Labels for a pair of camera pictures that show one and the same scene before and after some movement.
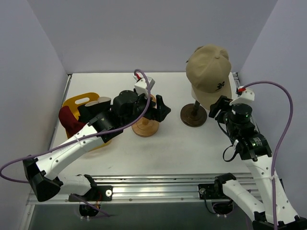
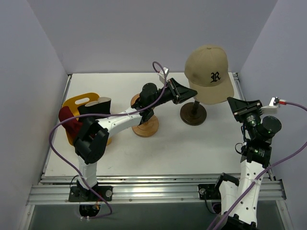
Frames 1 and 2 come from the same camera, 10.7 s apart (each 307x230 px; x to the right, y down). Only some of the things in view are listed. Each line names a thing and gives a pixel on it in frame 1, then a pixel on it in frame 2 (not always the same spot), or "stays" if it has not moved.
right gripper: [222, 108] -> [248, 110]
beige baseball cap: [208, 70] stays
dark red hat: [69, 122] stays
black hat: [88, 111] stays
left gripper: [151, 108] -> [174, 91]
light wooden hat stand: [146, 127] stays
